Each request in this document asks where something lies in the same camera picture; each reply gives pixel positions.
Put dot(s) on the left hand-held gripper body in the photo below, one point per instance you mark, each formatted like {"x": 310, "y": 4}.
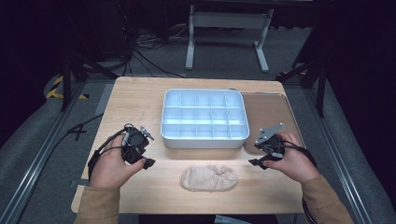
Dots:
{"x": 135, "y": 143}

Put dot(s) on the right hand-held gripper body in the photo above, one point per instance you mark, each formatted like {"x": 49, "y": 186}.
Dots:
{"x": 272, "y": 146}

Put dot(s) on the beige sock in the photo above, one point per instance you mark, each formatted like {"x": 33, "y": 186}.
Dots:
{"x": 208, "y": 179}

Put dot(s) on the white compartment box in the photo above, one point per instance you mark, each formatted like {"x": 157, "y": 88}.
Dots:
{"x": 204, "y": 116}

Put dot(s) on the person's right hand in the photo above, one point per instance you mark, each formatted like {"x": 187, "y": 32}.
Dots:
{"x": 295, "y": 163}

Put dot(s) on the person's left hand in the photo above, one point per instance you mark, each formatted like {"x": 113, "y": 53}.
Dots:
{"x": 109, "y": 165}

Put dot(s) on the brown box lid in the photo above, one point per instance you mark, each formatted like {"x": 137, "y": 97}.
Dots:
{"x": 267, "y": 110}

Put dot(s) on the grey floor tape strip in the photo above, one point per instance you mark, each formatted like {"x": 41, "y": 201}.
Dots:
{"x": 104, "y": 99}

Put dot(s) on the black cross tape mark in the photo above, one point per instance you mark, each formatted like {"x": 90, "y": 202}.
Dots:
{"x": 77, "y": 130}

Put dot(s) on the grey tape piece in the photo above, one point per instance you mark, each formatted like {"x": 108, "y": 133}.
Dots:
{"x": 77, "y": 183}

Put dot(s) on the black tripod stand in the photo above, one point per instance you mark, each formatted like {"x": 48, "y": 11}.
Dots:
{"x": 320, "y": 84}
{"x": 67, "y": 81}

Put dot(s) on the yellow black floor tape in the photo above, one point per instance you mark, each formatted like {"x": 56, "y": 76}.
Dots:
{"x": 57, "y": 81}

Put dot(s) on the white metal stand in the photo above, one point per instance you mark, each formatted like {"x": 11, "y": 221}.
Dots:
{"x": 229, "y": 20}

